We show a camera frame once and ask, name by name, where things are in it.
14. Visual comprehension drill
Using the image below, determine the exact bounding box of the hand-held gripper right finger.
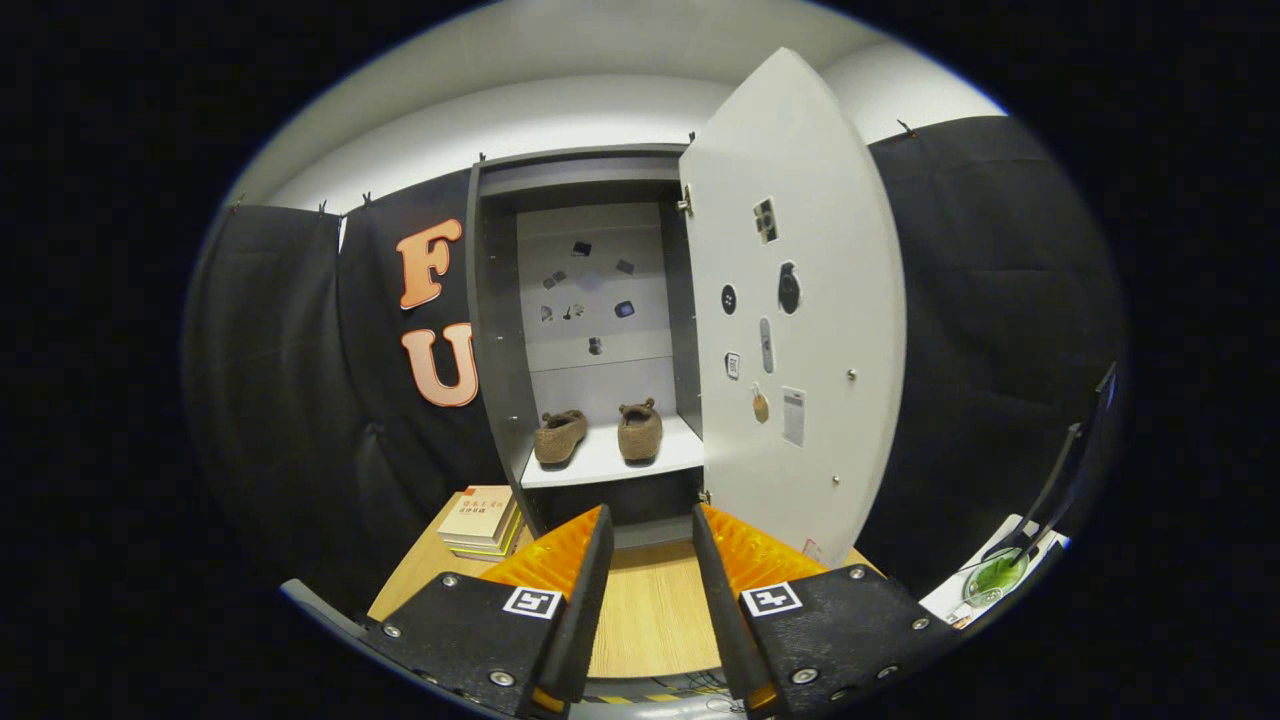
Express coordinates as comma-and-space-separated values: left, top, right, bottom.
692, 503, 961, 713

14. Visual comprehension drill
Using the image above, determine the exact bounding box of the brown fuzzy shoe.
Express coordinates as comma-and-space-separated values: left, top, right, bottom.
533, 408, 589, 466
617, 398, 663, 463

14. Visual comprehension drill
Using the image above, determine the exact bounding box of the green round bowl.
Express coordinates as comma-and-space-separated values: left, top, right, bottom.
965, 548, 1031, 606

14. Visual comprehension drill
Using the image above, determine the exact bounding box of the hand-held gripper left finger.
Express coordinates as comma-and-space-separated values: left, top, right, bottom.
360, 503, 616, 716

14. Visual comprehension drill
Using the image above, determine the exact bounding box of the yellow edged book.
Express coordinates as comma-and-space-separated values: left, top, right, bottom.
445, 518, 523, 556

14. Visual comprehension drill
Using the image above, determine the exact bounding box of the grey shoe cabinet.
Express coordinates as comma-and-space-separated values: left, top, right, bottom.
465, 143, 706, 551

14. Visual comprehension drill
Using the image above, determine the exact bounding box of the black tripod stand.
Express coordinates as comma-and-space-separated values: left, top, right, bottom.
985, 362, 1119, 561

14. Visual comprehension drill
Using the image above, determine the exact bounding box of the cream cover book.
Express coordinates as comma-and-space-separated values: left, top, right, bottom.
437, 485, 516, 546

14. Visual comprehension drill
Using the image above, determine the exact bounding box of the black backdrop cloth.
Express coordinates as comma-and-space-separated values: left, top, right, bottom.
180, 115, 1126, 621

